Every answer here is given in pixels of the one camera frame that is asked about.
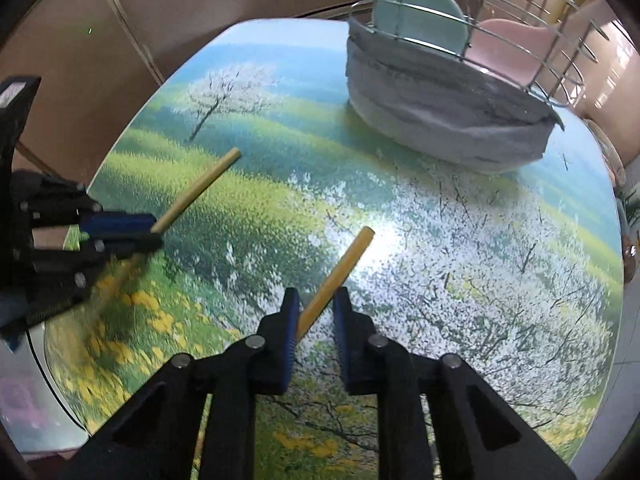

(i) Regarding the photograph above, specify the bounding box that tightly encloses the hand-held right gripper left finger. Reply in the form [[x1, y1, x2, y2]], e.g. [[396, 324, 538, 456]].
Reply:
[[55, 287, 302, 480]]

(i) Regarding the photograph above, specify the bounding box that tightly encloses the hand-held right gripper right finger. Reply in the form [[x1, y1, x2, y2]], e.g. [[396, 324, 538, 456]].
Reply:
[[332, 286, 578, 480]]

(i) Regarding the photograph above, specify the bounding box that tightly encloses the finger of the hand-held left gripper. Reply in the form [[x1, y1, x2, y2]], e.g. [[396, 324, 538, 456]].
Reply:
[[30, 234, 164, 281], [22, 195, 158, 236]]

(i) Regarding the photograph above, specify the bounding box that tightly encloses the wire basket with grey base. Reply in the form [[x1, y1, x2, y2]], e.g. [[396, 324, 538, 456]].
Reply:
[[345, 0, 613, 176]]

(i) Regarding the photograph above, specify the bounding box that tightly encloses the light blue ceramic spoon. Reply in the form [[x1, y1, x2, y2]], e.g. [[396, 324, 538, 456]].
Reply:
[[372, 0, 471, 56]]

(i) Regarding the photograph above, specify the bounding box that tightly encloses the pink ceramic spoon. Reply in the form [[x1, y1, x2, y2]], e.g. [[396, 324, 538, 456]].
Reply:
[[465, 17, 551, 90]]

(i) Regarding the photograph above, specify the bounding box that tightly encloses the white plastic bucket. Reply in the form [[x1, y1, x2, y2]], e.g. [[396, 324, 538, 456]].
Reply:
[[582, 119, 627, 193]]

